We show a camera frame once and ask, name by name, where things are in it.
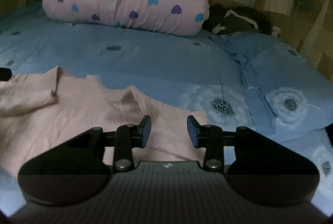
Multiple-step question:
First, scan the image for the pink knit cardigan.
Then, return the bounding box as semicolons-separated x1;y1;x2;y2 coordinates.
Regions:
1;67;204;175

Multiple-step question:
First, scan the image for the blue dandelion pillow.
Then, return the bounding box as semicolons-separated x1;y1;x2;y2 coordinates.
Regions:
210;32;332;140

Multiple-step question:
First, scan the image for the black white-trimmed garment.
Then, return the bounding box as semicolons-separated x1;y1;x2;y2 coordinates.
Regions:
202;4;273;35

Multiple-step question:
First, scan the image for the blue dandelion bed sheet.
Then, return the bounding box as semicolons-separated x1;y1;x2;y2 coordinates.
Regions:
1;3;332;214

